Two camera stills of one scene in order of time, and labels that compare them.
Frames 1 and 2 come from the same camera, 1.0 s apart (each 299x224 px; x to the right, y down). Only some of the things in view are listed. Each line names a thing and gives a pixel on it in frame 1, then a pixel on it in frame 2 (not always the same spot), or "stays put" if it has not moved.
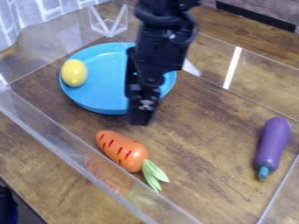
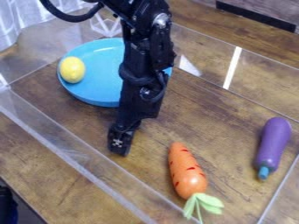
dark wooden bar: x=255 y=15 stays put
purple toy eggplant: x=273 y=139 stays put
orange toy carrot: x=129 y=155 -> x=189 y=179
